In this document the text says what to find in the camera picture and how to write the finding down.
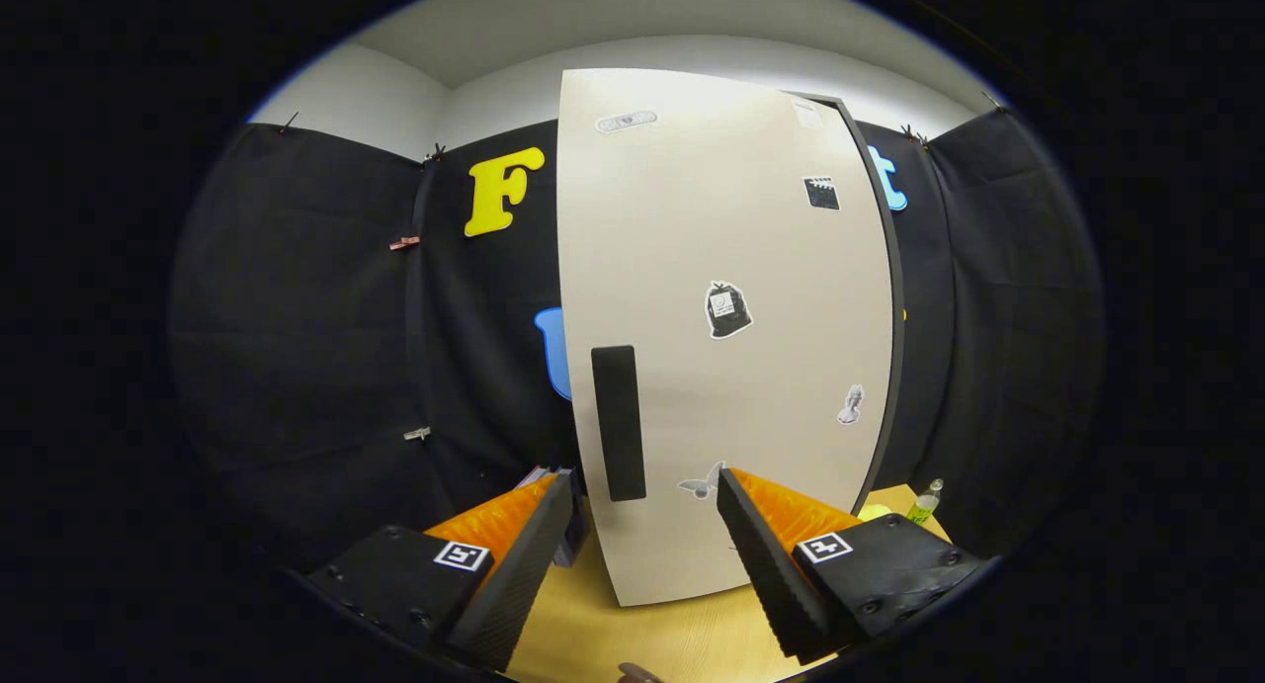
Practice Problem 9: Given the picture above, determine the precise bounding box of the blue cover book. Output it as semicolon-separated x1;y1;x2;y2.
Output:
553;469;591;568

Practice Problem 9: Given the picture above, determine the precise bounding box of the green label bottle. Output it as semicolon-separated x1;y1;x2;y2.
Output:
906;478;945;526

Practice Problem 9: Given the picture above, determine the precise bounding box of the dark grey shoe cabinet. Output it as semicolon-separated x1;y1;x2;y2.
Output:
791;92;907;516

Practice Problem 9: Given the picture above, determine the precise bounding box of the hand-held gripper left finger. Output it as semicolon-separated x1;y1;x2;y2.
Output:
306;469;577;674

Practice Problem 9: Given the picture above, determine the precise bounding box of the black door handle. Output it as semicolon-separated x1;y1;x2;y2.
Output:
590;345;648;503

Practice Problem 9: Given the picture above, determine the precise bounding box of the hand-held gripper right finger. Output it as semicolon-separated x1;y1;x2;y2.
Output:
716;468;994;666

